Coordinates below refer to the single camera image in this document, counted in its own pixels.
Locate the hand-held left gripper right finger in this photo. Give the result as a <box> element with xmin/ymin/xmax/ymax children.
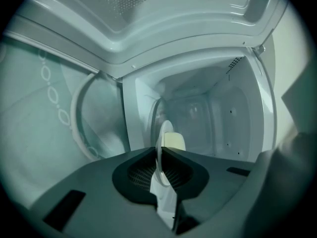
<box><xmin>162</xmin><ymin>147</ymin><xmax>257</xmax><ymax>236</ymax></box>

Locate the white round plate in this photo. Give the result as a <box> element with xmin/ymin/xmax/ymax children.
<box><xmin>149</xmin><ymin>119</ymin><xmax>179</xmax><ymax>231</ymax></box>

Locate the white microwave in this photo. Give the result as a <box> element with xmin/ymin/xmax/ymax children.
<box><xmin>1</xmin><ymin>0</ymin><xmax>290</xmax><ymax>164</ymax></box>

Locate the teal floral tablecloth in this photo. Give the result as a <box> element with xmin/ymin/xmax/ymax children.
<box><xmin>0</xmin><ymin>37</ymin><xmax>132</xmax><ymax>209</ymax></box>

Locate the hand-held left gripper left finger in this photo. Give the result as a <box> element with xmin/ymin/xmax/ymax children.
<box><xmin>23</xmin><ymin>147</ymin><xmax>159</xmax><ymax>238</ymax></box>

